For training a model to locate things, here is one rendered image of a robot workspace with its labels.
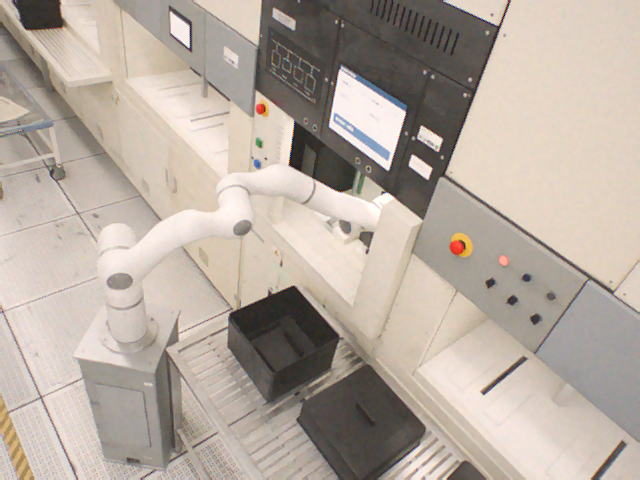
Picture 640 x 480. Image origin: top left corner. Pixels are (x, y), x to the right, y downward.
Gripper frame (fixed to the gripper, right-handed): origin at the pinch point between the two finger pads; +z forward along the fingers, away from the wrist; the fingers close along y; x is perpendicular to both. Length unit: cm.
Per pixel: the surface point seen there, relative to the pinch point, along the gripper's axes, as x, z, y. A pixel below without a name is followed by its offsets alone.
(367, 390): -33, -49, 40
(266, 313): -35, -57, -5
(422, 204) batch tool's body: 25.4, -29.8, 24.4
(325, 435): -34, -70, 44
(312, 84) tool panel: 37, -29, -29
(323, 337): -34, -47, 15
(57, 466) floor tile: -120, -133, -37
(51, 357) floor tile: -120, -116, -92
